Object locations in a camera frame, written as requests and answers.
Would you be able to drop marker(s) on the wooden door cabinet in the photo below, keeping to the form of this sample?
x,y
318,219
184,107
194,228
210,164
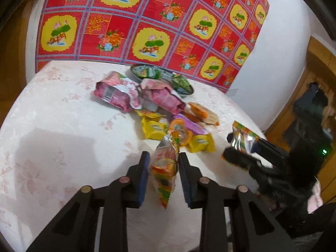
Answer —
x,y
315,57

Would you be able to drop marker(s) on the red printed wall cloth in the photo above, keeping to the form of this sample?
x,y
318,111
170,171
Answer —
x,y
118,31

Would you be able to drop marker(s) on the wooden side cabinet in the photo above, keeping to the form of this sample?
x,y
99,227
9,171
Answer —
x,y
13,57

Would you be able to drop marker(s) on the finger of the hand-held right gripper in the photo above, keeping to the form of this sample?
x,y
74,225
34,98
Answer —
x,y
271,153
241,160

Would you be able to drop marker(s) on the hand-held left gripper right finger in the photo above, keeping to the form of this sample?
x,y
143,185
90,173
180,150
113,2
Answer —
x,y
185,181

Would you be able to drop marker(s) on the orange cracker packet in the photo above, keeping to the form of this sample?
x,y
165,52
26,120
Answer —
x,y
203,113

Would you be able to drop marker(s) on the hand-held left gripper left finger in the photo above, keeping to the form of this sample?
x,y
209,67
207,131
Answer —
x,y
143,178

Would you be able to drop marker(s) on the yellow snack packet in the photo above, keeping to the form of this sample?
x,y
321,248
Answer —
x,y
200,143
149,114
153,130

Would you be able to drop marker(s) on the orange jelly cup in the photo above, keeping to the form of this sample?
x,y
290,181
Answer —
x,y
179,132

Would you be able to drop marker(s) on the colourful gummy candy packet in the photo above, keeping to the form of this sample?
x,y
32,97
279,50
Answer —
x,y
164,173
242,137

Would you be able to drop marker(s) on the pink jelly drink pouch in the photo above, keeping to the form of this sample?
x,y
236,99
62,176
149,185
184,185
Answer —
x,y
115,94
164,97

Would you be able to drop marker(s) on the purple snack packet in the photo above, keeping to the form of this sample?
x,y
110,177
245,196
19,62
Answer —
x,y
191,124

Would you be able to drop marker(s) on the pink cloth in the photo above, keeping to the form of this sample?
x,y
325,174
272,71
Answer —
x,y
315,198

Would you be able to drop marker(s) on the dark round plate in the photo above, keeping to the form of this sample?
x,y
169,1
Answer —
x,y
166,77

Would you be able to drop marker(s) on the green snack packet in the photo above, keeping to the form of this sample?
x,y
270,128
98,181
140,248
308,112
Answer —
x,y
181,82
143,71

